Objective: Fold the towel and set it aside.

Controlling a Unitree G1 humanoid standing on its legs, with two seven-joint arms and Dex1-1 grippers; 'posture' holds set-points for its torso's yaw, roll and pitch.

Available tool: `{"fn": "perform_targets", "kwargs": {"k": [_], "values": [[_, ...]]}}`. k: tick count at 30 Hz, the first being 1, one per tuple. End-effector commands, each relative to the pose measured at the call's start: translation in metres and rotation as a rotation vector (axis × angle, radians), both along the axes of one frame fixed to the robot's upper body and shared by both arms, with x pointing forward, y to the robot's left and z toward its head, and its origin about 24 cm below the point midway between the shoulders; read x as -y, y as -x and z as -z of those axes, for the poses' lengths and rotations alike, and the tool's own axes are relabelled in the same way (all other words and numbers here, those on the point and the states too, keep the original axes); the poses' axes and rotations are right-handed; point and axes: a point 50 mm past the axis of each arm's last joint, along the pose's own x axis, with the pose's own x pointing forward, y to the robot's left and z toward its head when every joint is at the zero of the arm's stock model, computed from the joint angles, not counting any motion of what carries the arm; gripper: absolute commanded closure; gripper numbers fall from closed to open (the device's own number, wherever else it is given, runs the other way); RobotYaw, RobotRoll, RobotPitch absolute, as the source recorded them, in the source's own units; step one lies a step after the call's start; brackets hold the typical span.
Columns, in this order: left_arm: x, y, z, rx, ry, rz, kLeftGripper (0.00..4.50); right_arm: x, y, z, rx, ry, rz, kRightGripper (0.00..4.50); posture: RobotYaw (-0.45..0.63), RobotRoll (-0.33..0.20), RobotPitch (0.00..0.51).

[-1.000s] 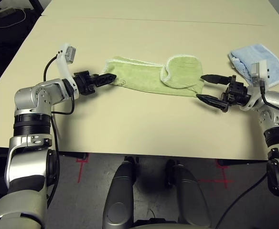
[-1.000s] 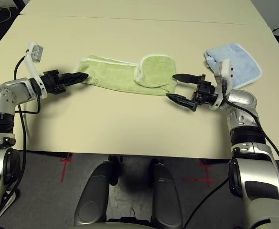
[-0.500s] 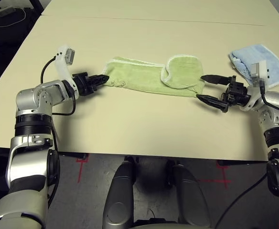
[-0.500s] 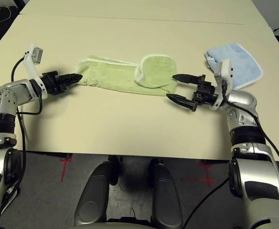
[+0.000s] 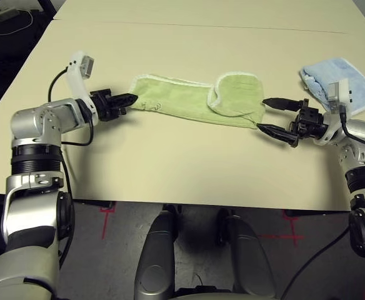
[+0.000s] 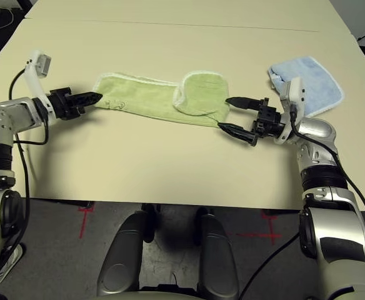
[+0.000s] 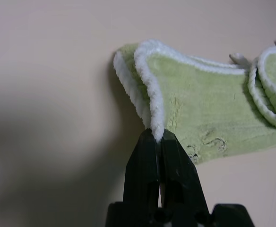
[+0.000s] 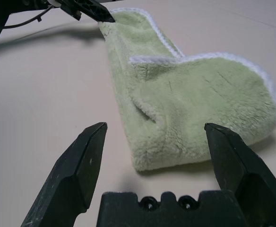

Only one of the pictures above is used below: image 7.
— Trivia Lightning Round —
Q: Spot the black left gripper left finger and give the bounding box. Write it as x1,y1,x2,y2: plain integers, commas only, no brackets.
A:
123,128,161,209

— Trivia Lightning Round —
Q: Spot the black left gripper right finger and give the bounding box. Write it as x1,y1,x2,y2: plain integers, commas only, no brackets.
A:
161,129,210,213

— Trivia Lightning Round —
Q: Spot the green towel with white edge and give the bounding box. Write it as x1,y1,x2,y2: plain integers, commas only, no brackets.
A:
113,39,276,172

